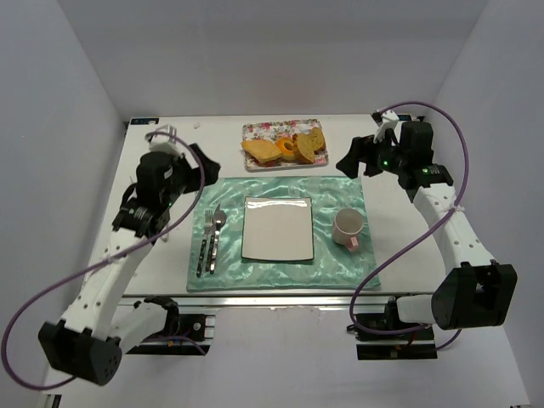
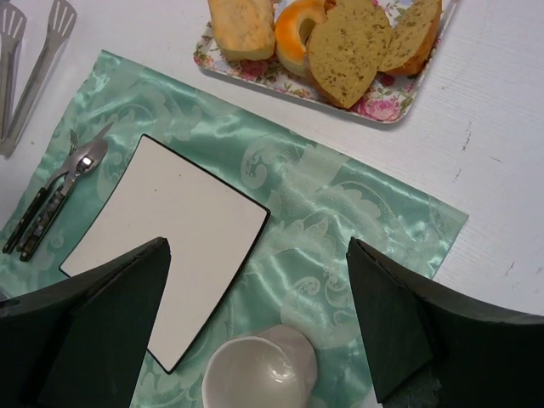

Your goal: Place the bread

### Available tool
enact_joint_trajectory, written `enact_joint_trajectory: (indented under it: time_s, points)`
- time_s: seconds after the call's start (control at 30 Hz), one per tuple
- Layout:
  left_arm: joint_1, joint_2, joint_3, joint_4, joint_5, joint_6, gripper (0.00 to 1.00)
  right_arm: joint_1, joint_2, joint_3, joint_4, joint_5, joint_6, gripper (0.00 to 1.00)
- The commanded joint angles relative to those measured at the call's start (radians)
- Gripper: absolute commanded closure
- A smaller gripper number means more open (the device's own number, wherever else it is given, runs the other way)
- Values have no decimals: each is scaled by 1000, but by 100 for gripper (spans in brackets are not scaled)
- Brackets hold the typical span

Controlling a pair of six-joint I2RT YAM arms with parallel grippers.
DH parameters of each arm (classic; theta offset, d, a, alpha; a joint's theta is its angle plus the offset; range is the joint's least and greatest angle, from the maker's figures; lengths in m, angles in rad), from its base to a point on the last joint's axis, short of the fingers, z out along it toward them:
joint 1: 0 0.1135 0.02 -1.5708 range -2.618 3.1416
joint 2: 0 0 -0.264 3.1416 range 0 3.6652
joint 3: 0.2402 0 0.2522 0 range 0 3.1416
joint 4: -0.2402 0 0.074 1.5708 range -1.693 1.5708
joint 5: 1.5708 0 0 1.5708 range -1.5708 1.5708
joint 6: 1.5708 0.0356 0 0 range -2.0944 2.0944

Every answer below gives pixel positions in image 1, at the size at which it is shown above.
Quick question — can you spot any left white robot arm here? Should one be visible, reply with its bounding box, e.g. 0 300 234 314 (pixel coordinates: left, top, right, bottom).
38 142 220 385

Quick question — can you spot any brown bread slice front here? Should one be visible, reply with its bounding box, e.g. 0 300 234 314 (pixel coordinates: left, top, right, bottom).
293 133 315 164

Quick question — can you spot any sandwich filling under toast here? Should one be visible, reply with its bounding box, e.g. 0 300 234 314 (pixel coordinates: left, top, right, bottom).
250 157 282 167

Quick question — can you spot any white square plate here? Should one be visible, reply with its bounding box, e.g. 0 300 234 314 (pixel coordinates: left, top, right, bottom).
241 197 315 263

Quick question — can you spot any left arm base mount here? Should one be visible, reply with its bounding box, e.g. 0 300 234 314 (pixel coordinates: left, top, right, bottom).
127 296 215 356

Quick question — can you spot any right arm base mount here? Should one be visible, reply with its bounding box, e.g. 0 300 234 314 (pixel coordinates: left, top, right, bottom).
346 297 438 361

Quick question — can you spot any orange glazed donut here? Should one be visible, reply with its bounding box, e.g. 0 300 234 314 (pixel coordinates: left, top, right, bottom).
275 137 297 162

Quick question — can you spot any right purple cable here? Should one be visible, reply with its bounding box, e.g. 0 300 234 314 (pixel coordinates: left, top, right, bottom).
348 100 469 352

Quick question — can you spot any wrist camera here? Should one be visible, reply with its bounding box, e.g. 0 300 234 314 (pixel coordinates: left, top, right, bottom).
144 125 184 157
371 109 400 143

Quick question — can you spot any silver spoon patterned handle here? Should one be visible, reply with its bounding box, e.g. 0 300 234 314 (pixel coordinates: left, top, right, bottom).
206 208 227 275

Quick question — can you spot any aluminium frame rail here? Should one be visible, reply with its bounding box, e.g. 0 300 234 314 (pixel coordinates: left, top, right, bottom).
119 292 420 309

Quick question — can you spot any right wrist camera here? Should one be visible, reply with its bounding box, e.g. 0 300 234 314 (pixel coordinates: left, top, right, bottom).
371 109 400 143

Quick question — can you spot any floral serving tray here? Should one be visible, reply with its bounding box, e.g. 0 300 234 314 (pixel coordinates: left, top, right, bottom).
242 119 329 172

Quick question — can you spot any brown bread slice back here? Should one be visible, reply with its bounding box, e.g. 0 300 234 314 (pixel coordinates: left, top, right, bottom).
309 127 326 153

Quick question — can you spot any green satin placemat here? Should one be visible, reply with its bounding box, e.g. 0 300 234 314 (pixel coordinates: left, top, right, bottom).
186 176 377 292

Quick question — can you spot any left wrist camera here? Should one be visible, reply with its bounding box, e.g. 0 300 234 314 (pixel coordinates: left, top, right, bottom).
144 125 184 157

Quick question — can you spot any brown bread slice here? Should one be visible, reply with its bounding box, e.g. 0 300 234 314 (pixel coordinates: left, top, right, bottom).
293 133 315 164
309 127 326 153

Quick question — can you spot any yellow toast bread slice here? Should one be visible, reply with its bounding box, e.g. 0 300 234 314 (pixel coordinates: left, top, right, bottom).
241 139 281 162

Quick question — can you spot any silver fork patterned handle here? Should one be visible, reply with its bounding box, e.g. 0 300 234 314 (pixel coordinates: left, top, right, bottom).
196 210 213 278

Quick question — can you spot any pink and white mug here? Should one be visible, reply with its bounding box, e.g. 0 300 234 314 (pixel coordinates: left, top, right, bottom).
331 208 365 252

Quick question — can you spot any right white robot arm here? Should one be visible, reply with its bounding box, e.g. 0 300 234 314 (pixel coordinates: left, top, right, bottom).
337 121 518 335

